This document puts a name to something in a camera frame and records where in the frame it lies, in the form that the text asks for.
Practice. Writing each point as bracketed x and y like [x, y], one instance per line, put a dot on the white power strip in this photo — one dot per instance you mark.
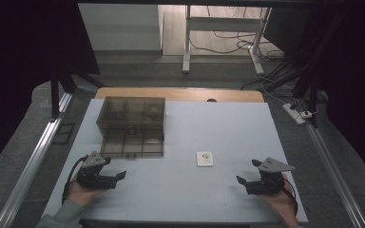
[293, 113]

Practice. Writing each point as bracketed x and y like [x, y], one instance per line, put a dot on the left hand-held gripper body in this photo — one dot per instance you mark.
[92, 181]

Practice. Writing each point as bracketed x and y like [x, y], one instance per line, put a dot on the aluminium rail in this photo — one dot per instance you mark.
[31, 167]
[336, 174]

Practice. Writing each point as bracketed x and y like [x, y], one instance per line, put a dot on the small white square packet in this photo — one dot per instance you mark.
[204, 159]

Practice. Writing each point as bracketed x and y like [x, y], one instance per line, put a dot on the transparent brown drawer box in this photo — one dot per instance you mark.
[131, 126]

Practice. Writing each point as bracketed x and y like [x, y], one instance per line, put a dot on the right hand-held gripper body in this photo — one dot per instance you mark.
[267, 185]

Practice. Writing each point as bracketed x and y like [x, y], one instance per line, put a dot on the dark curtain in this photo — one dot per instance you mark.
[351, 79]
[19, 63]

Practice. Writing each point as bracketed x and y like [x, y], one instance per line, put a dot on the white metal desk frame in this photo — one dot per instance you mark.
[187, 41]

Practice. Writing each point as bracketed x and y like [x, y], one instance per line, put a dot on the person's right hand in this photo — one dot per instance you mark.
[283, 205]

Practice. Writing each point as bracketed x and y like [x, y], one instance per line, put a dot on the person's left hand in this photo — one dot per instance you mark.
[80, 195]

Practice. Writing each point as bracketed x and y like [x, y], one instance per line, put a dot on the white plug adapter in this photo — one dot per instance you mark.
[306, 114]

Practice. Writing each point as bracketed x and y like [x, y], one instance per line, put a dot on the black metal stand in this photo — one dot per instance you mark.
[312, 95]
[55, 95]

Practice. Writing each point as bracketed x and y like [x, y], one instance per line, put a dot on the black round table grommet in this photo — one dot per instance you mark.
[211, 100]

